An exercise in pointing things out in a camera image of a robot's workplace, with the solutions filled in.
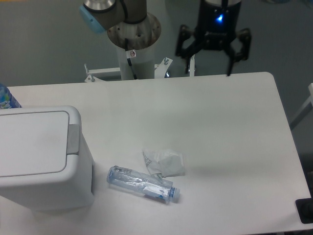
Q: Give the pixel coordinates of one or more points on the white plastic trash can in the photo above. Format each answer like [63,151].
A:
[45,162]

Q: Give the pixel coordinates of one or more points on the black clamp at table edge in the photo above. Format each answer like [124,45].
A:
[305,210]

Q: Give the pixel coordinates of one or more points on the crushed clear plastic bottle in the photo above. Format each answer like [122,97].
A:
[143,183]

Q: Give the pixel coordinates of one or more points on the crumpled white plastic wrapper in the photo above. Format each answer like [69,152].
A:
[164,163]

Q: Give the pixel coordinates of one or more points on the blue labelled bottle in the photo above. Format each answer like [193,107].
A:
[7,100]

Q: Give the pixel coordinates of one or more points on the white frame at right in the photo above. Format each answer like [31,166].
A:
[304,109]

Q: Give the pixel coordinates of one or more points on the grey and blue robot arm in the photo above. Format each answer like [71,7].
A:
[101,15]

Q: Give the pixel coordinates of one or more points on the white pedestal base frame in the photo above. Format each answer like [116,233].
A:
[161,71]

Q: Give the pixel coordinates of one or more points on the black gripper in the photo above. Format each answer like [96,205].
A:
[216,24]

